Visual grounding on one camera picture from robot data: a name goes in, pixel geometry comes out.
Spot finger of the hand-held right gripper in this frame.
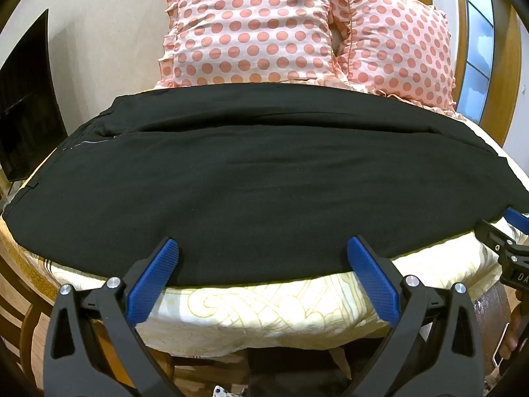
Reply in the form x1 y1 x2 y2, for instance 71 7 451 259
475 219 529 258
506 208 529 233

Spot dark flat screen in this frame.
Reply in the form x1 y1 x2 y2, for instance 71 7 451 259
0 8 69 183

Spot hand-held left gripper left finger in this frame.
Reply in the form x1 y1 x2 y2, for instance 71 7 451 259
43 237 180 397

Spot person's right hand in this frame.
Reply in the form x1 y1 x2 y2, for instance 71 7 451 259
505 298 529 362

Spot bed with yellow patterned sheet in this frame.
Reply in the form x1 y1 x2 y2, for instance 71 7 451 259
0 118 529 360

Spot wooden window frame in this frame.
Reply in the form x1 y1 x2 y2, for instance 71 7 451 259
398 0 522 150

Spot blue glass window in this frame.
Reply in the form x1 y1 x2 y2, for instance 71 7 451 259
460 0 495 125

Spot black pants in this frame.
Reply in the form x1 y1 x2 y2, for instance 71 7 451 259
2 83 529 288

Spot pink polka dot pillow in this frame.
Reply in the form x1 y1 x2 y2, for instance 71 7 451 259
328 0 458 110
158 0 336 90

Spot wooden bed frame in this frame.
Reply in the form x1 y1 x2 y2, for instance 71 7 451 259
0 227 174 385

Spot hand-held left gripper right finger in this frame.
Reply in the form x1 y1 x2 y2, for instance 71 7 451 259
346 236 485 397

